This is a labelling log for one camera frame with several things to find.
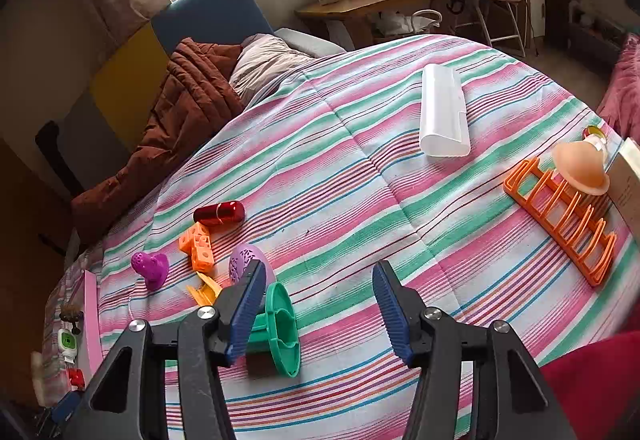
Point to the yellow plastic piece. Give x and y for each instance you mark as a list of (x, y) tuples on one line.
[(202, 290)]

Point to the orange plastic rack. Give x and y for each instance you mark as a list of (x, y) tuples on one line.
[(565, 215)]

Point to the white plastic bag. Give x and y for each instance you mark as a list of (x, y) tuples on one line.
[(405, 24)]

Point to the white narrow cabinet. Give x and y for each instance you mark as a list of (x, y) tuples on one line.
[(536, 3)]

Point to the small brown figure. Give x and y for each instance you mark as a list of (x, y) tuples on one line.
[(71, 313)]

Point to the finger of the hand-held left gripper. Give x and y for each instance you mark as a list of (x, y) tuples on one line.
[(68, 406)]

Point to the grey yellow blue headboard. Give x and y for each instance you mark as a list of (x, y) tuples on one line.
[(200, 15)]

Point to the white plastic oblong case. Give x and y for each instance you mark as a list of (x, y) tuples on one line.
[(442, 115)]

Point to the white green red toy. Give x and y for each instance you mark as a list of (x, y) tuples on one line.
[(596, 134)]

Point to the peach silicone cup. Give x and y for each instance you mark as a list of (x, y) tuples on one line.
[(582, 168)]

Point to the grey pillow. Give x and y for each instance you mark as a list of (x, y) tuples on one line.
[(265, 63)]

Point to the green plastic spool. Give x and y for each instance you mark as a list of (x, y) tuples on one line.
[(282, 330)]

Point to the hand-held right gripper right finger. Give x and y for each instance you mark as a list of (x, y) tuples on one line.
[(395, 315)]

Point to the small red toy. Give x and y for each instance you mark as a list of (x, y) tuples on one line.
[(76, 377)]

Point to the purple perforated egg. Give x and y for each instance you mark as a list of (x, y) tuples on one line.
[(242, 262)]

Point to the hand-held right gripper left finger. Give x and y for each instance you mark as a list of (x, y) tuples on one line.
[(245, 315)]

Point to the green white small device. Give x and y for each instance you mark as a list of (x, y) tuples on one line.
[(67, 341)]

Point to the orange linked cubes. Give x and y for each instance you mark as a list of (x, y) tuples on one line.
[(197, 245)]

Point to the wooden desk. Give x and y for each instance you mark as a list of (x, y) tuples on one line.
[(370, 0)]

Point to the brown quilted blanket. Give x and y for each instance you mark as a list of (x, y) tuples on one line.
[(175, 120)]

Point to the folding chair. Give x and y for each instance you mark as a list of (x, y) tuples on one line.
[(500, 15)]

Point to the pink fluffy blanket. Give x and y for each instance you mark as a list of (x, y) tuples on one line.
[(622, 90)]

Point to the purple mushroom-shaped strainer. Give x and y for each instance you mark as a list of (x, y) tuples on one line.
[(149, 267)]

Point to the person's red clothing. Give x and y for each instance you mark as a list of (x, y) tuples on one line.
[(595, 390)]

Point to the brown cardboard box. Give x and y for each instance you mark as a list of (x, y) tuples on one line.
[(625, 185)]

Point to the red glossy capsule case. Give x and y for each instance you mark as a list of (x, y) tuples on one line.
[(220, 212)]

